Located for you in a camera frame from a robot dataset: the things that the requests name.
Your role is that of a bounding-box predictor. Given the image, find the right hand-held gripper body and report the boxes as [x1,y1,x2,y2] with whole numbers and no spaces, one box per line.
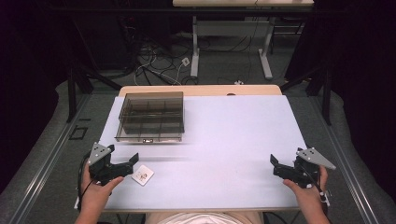
[273,147,337,189]

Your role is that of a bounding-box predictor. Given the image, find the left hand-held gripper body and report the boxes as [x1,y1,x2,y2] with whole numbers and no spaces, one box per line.
[87,142,134,187]

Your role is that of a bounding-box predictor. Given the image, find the person's right hand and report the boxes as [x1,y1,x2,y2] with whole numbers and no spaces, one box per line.
[282,165,330,216]

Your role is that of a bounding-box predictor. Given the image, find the person's left hand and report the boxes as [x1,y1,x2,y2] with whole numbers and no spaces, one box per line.
[80,167,125,216]

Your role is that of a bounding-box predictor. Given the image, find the small white square card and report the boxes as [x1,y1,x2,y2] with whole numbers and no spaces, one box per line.
[131,164,155,188]

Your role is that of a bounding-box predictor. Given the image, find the transparent brown drawer box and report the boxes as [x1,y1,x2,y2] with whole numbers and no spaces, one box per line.
[115,91,186,145]

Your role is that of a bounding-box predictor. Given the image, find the white table mat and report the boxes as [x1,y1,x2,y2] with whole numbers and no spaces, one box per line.
[74,94,309,213]

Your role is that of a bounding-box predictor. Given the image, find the black metal stand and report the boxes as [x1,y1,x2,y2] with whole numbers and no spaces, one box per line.
[279,62,333,126]
[65,18,123,124]

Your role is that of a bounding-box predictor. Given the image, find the person's white shirt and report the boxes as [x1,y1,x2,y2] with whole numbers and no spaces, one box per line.
[144,211,265,224]

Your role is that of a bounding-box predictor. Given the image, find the white desk with metal legs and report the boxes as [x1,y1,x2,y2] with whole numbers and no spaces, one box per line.
[172,0,316,80]

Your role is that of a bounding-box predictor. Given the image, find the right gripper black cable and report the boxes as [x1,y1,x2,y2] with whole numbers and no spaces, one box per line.
[298,163,326,195]

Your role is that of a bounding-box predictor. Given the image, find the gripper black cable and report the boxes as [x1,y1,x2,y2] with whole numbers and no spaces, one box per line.
[77,153,96,210]
[298,163,326,195]

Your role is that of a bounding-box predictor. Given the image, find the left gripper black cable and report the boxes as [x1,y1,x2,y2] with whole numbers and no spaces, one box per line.
[77,153,96,210]

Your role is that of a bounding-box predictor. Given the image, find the white cable connector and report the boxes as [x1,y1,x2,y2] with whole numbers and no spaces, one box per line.
[319,190,332,207]

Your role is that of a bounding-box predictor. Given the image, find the aluminium floor rail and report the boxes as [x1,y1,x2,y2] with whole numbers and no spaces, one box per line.
[307,94,381,224]
[7,92,92,224]

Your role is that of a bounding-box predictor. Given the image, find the tangle of floor cables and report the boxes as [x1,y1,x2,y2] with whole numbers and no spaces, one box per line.
[118,15,200,87]

